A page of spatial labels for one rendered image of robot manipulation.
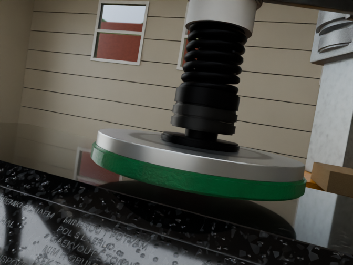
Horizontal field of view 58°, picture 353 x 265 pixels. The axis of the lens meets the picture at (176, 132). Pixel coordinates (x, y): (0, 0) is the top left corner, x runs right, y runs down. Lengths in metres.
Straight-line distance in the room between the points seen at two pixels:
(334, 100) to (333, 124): 0.08
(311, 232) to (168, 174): 0.12
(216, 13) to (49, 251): 0.25
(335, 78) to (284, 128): 5.37
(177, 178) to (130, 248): 0.07
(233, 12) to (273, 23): 6.47
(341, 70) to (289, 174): 0.86
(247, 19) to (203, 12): 0.04
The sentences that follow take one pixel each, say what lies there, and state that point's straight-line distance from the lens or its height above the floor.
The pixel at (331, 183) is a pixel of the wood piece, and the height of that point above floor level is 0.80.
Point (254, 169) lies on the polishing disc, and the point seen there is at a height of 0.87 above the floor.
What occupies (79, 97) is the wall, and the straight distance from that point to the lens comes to 8.17.
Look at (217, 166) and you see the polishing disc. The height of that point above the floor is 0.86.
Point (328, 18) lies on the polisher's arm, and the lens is 1.11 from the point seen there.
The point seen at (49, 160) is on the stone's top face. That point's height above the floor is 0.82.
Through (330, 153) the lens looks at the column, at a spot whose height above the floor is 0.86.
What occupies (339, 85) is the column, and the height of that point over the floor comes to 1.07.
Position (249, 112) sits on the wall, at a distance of 6.50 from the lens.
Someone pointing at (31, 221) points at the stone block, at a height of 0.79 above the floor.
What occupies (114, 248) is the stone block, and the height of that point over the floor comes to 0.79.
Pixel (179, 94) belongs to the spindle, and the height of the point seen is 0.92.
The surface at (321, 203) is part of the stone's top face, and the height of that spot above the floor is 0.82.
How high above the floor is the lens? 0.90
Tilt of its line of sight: 3 degrees down
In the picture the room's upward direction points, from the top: 9 degrees clockwise
